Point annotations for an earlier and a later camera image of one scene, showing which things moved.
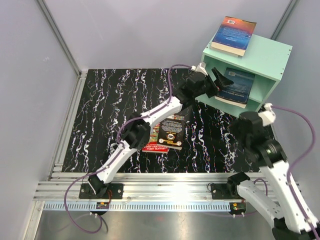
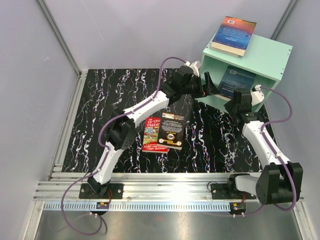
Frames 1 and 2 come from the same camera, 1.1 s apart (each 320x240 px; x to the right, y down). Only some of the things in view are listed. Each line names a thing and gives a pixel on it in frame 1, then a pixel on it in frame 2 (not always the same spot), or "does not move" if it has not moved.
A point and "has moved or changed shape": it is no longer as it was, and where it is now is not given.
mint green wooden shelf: x=268 y=59 does not move
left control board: x=103 y=205 does not move
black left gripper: x=220 y=82 to x=206 y=89
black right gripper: x=233 y=128 to x=228 y=106
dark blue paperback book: x=237 y=94 has moved or changed shape
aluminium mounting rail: x=138 y=187 does not move
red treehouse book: x=152 y=146 does not move
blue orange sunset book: x=233 y=35 does not move
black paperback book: x=170 y=131 does not move
